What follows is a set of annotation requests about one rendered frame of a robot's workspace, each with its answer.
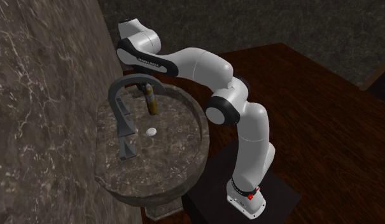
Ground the brown marble pedestal sink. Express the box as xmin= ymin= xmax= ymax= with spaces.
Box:
xmin=94 ymin=81 xmax=211 ymax=222

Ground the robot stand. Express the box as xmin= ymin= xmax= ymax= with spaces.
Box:
xmin=181 ymin=139 xmax=302 ymax=224

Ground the amber bottle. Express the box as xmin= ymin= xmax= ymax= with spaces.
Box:
xmin=144 ymin=83 xmax=158 ymax=116

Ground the grey arched faucet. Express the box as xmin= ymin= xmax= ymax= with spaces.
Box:
xmin=108 ymin=73 xmax=167 ymax=162

